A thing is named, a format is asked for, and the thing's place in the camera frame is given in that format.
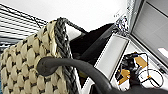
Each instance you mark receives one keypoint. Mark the black flat pack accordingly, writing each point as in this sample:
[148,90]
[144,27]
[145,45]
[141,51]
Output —
[93,41]

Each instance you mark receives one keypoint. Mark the white flat box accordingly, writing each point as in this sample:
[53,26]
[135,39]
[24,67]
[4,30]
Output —
[111,55]

